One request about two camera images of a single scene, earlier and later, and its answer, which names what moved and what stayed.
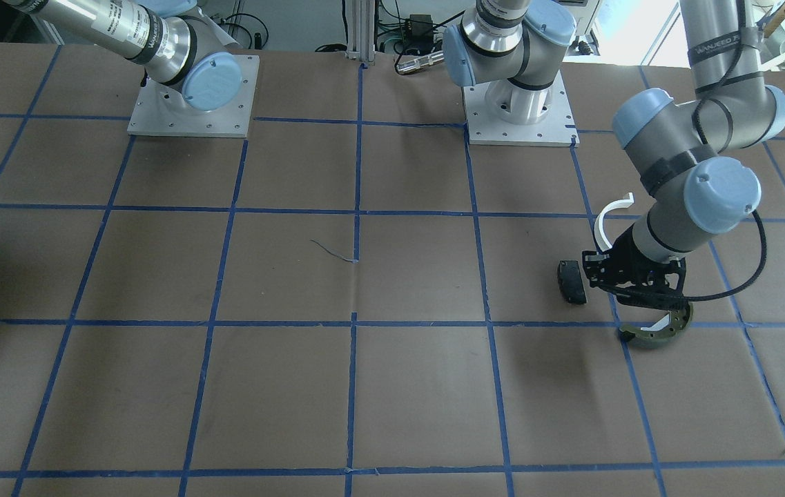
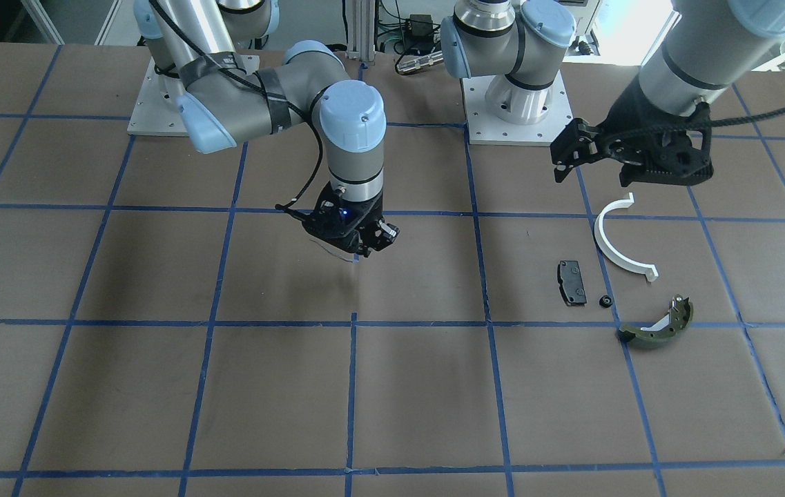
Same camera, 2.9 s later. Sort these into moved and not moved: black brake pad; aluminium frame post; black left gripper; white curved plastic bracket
Moved: black left gripper
Not moved: black brake pad; aluminium frame post; white curved plastic bracket
